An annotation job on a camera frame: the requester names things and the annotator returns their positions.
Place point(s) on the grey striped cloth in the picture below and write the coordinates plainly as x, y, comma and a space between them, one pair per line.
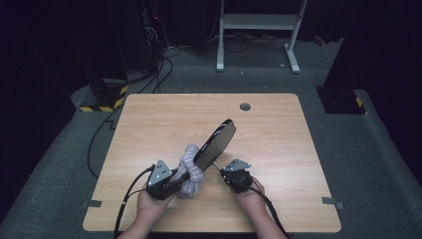
190, 166

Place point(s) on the person's right hand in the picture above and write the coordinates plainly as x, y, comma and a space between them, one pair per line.
250, 199

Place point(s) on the small red item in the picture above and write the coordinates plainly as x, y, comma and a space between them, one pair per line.
320, 41

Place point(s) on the black stand base yellow stripes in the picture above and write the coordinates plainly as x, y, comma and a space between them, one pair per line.
106, 96

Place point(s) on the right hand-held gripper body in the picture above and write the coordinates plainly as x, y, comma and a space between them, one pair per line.
239, 181

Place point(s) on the white metal stand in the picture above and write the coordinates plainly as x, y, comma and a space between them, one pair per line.
258, 21

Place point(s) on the black stand base yellow mark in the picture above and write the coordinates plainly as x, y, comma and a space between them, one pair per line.
341, 101

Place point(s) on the person's left hand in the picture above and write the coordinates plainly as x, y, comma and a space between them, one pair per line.
152, 209

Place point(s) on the grey table grommet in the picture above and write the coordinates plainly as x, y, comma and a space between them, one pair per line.
245, 107

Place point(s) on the black floral lacquer plate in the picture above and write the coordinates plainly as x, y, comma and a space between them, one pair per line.
215, 146

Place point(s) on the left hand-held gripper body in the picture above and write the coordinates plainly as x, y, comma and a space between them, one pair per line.
161, 182

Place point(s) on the grey tape piece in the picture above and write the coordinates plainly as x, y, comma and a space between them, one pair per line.
91, 203
331, 201

